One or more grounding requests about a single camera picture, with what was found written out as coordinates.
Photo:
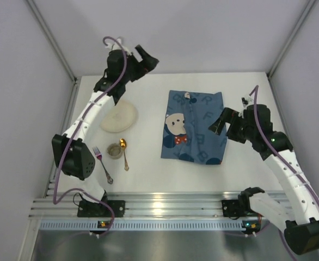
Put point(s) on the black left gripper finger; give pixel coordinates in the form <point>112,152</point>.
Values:
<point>148,62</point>
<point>143,54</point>

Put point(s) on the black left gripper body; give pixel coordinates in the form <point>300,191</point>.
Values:
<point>137,67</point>

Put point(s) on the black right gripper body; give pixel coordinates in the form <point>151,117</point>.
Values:
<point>231,126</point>

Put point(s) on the cream round plate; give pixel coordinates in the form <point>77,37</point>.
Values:
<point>120,118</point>

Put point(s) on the blue cartoon mouse placemat cloth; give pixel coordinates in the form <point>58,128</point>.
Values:
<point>186,135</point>

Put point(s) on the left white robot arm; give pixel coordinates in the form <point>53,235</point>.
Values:
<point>72,155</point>

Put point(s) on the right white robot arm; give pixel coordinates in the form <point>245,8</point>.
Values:
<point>300,230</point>

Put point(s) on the gold spoon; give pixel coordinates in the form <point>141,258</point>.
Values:
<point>123,145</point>

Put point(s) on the small glass cup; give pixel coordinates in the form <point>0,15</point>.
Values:
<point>114,151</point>

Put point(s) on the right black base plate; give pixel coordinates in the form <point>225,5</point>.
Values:
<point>235,209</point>

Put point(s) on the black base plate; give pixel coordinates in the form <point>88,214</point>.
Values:
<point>235,209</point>
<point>88,209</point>

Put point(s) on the left aluminium frame post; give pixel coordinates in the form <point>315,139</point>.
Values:
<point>50,38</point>

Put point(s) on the aluminium frame post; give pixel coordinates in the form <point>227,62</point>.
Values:
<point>300,21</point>
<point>50,38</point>

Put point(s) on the aluminium mounting rail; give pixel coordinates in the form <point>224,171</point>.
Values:
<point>147,205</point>

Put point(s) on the right aluminium frame post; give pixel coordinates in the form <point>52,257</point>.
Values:
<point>300,21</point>

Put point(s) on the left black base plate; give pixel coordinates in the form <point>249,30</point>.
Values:
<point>88,209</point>

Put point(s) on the slotted grey cable duct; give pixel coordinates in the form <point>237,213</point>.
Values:
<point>150,225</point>

